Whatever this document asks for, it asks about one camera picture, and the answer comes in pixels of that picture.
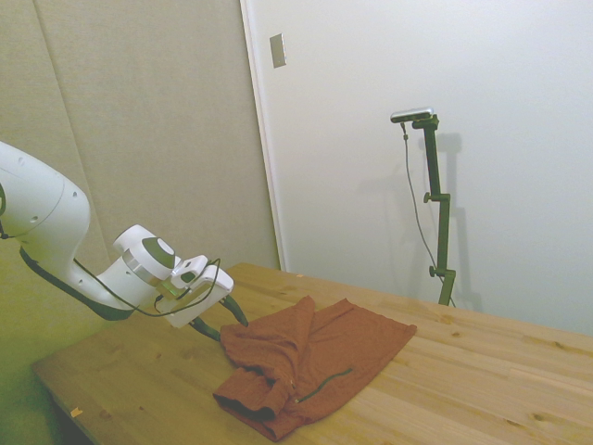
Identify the silver exterior camera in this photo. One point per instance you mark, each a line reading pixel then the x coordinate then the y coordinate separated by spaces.
pixel 412 114

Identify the rust orange shorts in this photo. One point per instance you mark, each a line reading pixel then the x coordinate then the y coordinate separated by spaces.
pixel 333 343

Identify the small orange tape scrap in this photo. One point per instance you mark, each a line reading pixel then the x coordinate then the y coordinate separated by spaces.
pixel 76 411

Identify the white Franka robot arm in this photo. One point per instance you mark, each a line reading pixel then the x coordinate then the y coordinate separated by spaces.
pixel 41 204

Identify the dark green camera stand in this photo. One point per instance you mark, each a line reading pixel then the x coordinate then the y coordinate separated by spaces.
pixel 442 222

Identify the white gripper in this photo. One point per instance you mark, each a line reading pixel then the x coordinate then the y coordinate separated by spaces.
pixel 204 296

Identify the grey wall switch plate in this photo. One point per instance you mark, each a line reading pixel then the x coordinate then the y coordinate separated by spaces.
pixel 278 51

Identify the white door frame strip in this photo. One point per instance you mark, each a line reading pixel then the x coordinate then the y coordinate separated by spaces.
pixel 265 139

